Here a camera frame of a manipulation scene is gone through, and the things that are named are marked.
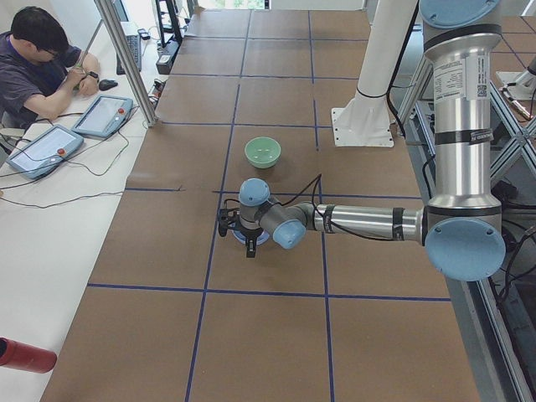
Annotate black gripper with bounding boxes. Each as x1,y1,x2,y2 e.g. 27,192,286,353
239,221,262,258

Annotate blue bowl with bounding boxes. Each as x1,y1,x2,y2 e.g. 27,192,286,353
233,231,270,245

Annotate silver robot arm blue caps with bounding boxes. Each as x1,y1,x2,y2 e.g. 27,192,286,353
219,1,506,281

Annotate green bowl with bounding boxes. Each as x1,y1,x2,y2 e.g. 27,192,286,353
245,137,281,169

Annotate far blue teach pendant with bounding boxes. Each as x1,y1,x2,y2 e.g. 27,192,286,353
72,95,133,138

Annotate blue teach pendant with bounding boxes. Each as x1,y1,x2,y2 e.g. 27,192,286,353
7,125,84,179
72,95,133,138

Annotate black computer mouse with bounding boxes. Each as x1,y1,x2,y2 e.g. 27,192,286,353
98,79,118,91

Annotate near blue teach pendant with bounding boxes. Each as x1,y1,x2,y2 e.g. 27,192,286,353
7,125,84,179

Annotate black keyboard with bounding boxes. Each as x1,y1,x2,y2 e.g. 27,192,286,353
116,33,142,75

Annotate green handheld object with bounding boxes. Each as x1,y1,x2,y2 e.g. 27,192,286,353
74,63,83,90

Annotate red cylinder bottle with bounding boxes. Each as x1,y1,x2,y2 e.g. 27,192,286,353
1,338,57,374

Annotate seated person dark shirt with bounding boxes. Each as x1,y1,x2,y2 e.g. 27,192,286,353
1,6,100,129

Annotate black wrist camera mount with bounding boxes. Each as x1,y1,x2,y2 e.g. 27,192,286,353
217,208,239,238

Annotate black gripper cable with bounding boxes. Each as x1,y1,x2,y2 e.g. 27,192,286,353
223,173,394,241

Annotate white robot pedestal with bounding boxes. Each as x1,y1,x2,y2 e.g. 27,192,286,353
332,0,418,147

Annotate aluminium frame post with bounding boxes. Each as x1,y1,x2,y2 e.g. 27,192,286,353
94,0,157,127

